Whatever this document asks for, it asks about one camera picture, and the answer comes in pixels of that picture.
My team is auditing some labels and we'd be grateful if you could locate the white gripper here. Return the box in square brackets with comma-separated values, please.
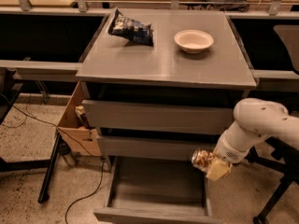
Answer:
[206, 133, 247, 181]

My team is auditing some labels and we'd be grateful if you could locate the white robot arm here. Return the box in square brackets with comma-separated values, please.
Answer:
[206, 98, 299, 181]

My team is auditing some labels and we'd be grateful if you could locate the grey open bottom drawer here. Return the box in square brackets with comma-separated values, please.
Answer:
[94, 157, 222, 224]

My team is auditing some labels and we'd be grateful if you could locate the grey drawer cabinet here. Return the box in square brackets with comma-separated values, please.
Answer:
[76, 7, 258, 173]

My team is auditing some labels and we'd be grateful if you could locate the grey middle drawer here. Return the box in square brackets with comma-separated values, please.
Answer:
[97, 135, 216, 161]

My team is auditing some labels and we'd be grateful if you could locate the grey top drawer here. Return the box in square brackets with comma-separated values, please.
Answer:
[82, 100, 234, 134]

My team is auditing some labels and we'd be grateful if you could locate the white bowl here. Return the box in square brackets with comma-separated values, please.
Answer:
[174, 30, 214, 54]

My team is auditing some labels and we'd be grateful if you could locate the cardboard box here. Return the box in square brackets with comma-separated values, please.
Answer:
[58, 82, 101, 156]

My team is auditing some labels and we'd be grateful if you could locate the black office chair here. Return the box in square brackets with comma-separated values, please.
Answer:
[246, 25, 299, 224]

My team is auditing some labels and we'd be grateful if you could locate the metal bottle on floor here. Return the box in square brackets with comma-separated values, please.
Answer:
[59, 142, 78, 167]

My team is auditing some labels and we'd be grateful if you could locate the blue chip bag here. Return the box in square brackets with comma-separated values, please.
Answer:
[107, 9, 153, 47]

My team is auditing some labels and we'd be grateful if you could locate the black table leg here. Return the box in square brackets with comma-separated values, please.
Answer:
[37, 134, 61, 203]

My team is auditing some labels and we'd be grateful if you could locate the black floor cable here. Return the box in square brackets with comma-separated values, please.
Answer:
[0, 91, 106, 224]

